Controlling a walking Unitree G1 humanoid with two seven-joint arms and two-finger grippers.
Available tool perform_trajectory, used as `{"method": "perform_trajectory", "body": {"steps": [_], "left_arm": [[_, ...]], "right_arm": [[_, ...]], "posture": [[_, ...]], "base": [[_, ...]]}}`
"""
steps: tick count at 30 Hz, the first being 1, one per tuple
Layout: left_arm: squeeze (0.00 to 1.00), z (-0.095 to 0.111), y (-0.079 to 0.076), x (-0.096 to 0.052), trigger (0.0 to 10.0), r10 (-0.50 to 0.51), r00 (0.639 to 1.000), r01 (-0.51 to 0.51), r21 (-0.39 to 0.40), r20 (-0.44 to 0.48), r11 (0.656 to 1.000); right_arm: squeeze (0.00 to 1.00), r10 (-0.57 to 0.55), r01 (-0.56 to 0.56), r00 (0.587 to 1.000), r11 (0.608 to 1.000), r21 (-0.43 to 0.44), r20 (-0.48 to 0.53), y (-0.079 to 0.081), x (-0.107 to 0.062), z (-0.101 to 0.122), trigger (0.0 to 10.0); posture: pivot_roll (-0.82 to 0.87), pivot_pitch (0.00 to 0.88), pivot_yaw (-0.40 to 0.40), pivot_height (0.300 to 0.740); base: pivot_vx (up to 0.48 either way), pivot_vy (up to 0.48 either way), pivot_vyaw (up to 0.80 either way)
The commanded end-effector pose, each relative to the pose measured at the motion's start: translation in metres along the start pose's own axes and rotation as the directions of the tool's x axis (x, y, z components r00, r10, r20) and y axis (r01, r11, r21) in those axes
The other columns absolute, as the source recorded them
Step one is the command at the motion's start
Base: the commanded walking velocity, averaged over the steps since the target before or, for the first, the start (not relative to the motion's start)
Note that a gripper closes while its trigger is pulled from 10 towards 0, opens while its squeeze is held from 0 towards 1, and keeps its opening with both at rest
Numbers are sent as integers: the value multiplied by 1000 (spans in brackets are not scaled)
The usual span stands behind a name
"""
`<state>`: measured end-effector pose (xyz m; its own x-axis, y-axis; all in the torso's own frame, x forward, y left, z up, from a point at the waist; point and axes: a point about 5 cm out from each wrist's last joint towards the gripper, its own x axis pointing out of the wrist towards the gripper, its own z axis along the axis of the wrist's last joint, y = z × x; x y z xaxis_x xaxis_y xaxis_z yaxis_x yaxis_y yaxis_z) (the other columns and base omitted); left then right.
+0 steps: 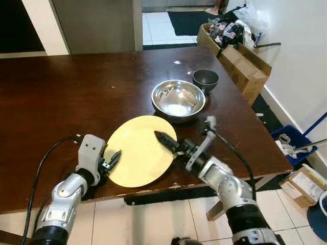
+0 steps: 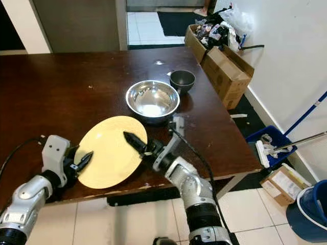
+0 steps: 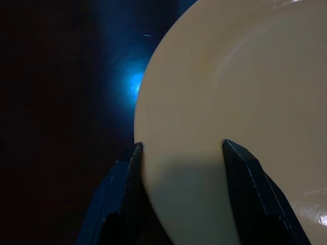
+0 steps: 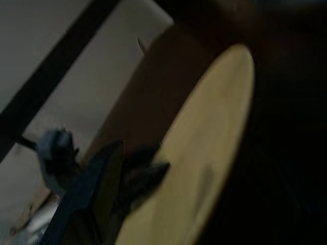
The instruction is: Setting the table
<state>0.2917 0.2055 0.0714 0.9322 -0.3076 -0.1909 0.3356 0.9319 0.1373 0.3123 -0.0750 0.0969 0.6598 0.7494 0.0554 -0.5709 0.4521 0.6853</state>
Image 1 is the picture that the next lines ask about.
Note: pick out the round yellow plate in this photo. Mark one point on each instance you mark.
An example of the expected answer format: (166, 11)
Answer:
(138, 155)

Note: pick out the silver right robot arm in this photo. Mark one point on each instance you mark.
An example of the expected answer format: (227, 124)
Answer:
(232, 191)

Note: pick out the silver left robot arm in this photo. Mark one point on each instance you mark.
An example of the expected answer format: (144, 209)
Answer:
(61, 201)

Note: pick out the shiny steel mixing bowl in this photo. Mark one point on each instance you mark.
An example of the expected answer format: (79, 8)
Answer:
(179, 99)

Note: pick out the small dark grey bowl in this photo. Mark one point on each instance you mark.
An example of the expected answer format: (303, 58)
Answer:
(205, 79)

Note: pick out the dark robot foot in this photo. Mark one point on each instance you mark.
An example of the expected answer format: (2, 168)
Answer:
(186, 241)

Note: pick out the blue plastic bucket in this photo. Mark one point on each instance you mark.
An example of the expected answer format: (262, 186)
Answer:
(319, 217)

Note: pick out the small labelled cardboard box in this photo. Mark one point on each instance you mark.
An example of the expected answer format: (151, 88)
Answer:
(305, 186)

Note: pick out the white mop head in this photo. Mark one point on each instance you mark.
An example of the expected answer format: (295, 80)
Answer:
(284, 148)

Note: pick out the long brown cardboard box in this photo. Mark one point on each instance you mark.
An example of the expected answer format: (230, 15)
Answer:
(245, 69)

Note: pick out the black door mat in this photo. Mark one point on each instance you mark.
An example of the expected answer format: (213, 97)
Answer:
(186, 23)

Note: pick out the pile of dark rubbish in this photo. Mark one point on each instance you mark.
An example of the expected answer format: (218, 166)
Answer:
(230, 31)

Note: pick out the person's bare foot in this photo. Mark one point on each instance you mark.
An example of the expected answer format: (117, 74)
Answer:
(212, 10)

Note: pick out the white plastic bag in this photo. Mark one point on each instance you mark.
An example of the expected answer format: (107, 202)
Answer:
(254, 19)

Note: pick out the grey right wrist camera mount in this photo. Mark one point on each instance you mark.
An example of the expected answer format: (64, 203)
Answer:
(199, 148)

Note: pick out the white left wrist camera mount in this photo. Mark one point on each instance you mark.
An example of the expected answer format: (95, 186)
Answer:
(91, 153)

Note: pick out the black table frame rail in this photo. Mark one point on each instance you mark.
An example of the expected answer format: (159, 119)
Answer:
(168, 195)

